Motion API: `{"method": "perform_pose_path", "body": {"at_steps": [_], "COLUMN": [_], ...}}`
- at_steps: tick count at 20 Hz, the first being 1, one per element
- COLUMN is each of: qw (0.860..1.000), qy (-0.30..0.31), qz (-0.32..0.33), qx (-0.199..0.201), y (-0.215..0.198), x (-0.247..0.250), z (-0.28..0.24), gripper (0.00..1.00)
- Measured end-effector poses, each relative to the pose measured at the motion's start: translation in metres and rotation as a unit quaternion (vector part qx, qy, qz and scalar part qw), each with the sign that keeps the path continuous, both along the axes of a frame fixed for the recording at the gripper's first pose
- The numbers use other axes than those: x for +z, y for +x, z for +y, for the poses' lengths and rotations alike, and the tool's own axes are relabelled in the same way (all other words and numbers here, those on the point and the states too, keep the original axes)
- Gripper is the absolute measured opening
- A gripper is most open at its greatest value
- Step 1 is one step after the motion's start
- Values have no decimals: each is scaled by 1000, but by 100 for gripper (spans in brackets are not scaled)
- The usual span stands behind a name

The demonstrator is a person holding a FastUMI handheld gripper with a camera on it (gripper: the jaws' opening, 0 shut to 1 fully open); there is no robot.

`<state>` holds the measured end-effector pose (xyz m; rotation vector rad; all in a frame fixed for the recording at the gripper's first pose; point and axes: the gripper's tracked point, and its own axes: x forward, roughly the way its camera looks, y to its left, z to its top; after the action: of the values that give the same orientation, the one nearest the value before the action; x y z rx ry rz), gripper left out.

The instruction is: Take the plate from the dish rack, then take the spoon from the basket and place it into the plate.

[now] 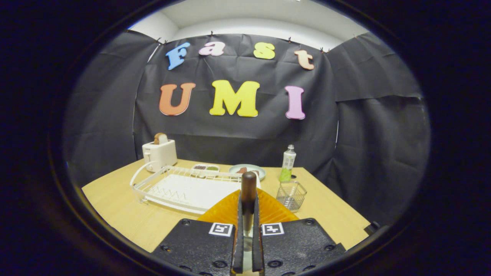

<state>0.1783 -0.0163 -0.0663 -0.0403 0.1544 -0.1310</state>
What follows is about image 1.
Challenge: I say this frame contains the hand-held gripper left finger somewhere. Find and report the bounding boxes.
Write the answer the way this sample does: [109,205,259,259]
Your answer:
[151,189,245,276]

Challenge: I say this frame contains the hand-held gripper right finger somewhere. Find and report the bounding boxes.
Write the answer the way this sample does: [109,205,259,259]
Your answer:
[251,188,346,276]

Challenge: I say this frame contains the wooden handled spoon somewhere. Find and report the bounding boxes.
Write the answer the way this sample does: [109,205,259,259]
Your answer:
[241,171,258,273]

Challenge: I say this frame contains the clear wire basket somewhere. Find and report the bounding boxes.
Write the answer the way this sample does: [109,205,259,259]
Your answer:
[276,181,307,212]

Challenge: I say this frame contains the white wire dish rack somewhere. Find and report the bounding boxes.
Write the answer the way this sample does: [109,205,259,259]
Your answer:
[130,161,261,214]

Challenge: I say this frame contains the small pale green plate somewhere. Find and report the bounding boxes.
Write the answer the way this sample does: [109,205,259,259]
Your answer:
[229,164,266,181]

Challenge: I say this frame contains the green bottle with white label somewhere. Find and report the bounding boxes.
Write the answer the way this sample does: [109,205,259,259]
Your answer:
[279,145,297,182]

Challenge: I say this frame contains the white toaster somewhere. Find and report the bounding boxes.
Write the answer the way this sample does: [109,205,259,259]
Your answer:
[142,139,178,173]

